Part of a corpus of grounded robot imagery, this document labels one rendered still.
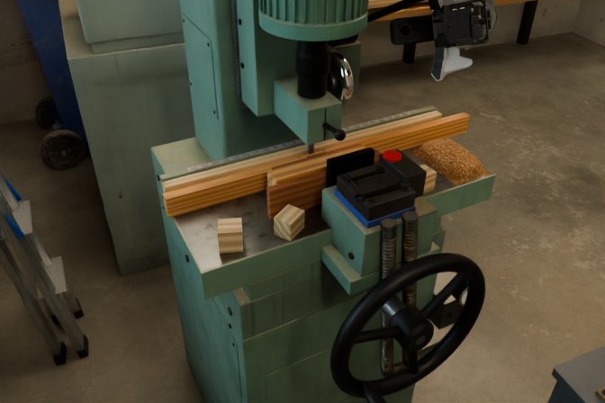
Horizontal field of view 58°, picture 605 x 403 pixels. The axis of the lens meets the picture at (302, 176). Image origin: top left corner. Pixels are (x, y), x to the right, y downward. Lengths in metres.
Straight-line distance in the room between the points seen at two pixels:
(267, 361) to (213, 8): 0.66
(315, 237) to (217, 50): 0.41
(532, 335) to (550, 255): 0.46
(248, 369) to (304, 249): 0.27
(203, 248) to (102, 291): 1.32
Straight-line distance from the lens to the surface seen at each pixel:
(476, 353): 1.99
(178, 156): 1.34
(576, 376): 1.29
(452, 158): 1.10
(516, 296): 2.21
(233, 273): 0.89
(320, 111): 0.94
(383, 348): 1.03
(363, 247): 0.85
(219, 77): 1.10
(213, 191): 0.98
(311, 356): 1.14
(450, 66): 0.93
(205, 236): 0.93
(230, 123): 1.15
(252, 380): 1.11
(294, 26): 0.85
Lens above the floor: 1.49
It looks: 34 degrees down
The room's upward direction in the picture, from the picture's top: 1 degrees clockwise
